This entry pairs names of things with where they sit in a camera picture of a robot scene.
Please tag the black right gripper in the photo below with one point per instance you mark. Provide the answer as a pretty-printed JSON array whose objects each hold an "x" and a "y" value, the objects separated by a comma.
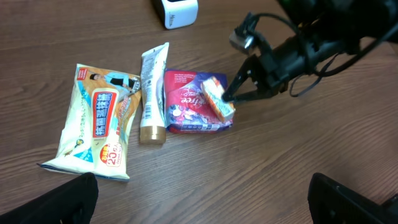
[{"x": 271, "y": 70}]

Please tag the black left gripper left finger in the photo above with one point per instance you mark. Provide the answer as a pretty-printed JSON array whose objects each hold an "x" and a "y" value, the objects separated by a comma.
[{"x": 73, "y": 202}]

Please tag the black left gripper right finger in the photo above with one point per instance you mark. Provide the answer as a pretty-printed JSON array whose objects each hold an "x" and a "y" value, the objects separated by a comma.
[{"x": 331, "y": 202}]

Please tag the orange tissue pack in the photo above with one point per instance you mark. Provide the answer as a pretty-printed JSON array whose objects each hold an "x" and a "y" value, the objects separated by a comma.
[{"x": 213, "y": 91}]

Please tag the red purple packet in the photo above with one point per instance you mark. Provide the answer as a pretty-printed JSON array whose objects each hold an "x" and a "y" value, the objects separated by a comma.
[{"x": 186, "y": 108}]

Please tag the yellow snack bag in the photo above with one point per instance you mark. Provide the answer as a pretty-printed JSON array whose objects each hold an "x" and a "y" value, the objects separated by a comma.
[{"x": 98, "y": 124}]

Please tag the white tube gold cap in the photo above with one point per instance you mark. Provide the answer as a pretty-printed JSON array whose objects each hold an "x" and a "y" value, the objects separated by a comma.
[{"x": 152, "y": 127}]

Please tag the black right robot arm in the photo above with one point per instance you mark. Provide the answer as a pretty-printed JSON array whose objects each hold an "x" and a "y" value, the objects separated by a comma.
[{"x": 330, "y": 36}]

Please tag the white barcode scanner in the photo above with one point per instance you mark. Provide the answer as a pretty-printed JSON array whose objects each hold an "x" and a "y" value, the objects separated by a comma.
[{"x": 176, "y": 13}]

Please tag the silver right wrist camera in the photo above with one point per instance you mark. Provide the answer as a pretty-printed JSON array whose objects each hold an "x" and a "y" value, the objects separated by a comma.
[{"x": 242, "y": 38}]

